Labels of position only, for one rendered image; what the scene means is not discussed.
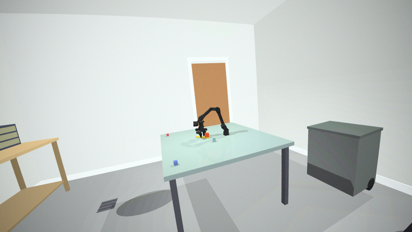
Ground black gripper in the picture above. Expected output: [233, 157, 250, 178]
[196, 126, 207, 138]

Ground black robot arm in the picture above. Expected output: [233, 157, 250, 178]
[193, 107, 229, 136]

